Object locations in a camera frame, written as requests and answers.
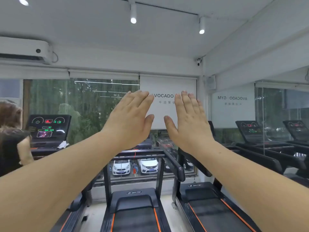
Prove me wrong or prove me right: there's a person's left hand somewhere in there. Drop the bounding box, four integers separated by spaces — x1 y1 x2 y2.
101 90 155 149

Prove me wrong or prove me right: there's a person's right hand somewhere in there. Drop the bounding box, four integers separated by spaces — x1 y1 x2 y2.
164 91 215 154

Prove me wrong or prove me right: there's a person's left forearm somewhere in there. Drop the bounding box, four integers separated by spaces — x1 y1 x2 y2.
0 130 127 232

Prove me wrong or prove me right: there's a person's right forearm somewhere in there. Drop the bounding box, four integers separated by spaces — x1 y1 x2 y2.
191 140 309 232

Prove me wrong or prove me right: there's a white printed roller blind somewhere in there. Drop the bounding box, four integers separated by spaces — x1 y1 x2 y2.
139 74 197 130

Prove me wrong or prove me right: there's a white rolled-up roller blind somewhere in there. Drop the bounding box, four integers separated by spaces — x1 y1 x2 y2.
69 69 140 81

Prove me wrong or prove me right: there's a white car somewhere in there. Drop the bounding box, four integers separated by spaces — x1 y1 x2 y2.
112 159 131 176
137 158 159 174

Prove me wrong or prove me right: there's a black treadmill with lit console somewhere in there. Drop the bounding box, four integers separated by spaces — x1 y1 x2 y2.
25 114 93 232

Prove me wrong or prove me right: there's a black treadmill with orange stripes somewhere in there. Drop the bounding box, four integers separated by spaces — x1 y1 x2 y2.
100 140 186 232
172 121 264 232

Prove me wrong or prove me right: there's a black ceiling light track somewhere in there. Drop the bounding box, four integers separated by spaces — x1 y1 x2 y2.
135 1 200 16

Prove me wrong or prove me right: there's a white wall speaker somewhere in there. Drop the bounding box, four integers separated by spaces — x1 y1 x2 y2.
205 75 216 90

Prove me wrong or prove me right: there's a large wall mirror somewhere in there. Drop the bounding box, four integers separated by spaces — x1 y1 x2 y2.
208 68 309 187

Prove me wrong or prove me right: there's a white wall air conditioner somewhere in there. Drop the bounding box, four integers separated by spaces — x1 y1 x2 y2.
0 36 53 65

